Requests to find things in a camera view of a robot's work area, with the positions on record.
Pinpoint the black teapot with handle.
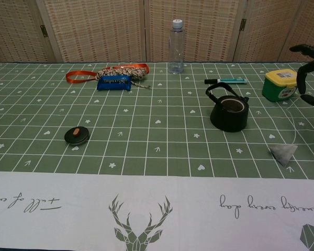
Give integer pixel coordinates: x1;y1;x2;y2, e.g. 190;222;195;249
205;83;250;133

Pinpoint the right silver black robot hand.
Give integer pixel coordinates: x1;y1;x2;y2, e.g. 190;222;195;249
289;44;314;107

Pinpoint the teal white marker pen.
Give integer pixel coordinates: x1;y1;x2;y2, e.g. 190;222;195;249
204;77;248;85

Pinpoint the braided multicolour rope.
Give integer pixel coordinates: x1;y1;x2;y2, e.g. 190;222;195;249
95;64;152;90

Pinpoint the black teapot lid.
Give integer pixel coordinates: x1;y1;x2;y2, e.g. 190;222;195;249
64;126;90;146

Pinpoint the green grid tablecloth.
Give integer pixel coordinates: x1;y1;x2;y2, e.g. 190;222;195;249
0;62;314;251

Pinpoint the green tub with yellow lid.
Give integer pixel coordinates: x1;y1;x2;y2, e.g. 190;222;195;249
261;69;304;102

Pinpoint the clear plastic water bottle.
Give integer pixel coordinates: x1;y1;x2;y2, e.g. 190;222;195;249
169;19;184;75

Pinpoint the blue snack packet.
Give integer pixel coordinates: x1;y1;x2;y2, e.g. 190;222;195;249
96;75;132;92

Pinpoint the grey pyramid tea bag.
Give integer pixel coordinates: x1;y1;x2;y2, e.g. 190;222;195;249
269;92;308;168

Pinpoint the orange ribbon lanyard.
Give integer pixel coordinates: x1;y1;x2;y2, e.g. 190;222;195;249
65;63;149;85

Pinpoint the woven bamboo folding screen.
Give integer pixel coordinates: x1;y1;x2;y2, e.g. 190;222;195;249
0;0;314;64

